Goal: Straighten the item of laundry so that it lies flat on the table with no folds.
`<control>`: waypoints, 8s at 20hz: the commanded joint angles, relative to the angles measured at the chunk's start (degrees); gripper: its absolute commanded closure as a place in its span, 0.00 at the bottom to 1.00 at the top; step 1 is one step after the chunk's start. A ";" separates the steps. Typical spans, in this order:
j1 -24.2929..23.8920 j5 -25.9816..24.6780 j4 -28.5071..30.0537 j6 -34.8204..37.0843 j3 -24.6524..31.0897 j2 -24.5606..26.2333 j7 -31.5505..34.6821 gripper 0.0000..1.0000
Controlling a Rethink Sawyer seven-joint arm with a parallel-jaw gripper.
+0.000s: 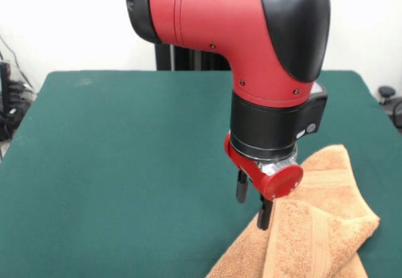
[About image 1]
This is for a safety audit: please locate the orange terry towel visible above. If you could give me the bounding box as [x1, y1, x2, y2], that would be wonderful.
[205, 144, 382, 278]

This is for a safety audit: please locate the black robot pedestal with handle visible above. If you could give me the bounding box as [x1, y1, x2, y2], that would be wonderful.
[153, 41, 234, 71]

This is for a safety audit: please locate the black electronics box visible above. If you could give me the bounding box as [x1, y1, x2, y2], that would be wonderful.
[0, 61, 13, 115]

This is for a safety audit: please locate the black office chair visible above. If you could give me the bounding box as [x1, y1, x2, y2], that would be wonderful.
[378, 85, 402, 134]

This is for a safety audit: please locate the grey wall cable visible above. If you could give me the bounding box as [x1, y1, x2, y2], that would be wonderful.
[0, 35, 34, 87]

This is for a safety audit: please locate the black cable bundle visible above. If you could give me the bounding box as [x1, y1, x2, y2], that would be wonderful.
[0, 80, 36, 142]

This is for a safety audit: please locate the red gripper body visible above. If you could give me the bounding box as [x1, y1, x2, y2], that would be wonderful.
[223, 132, 305, 201]

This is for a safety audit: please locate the dark green tablecloth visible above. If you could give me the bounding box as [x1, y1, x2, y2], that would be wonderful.
[0, 70, 402, 278]

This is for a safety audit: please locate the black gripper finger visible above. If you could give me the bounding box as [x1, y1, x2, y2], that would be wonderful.
[235, 169, 250, 205]
[256, 195, 274, 232]

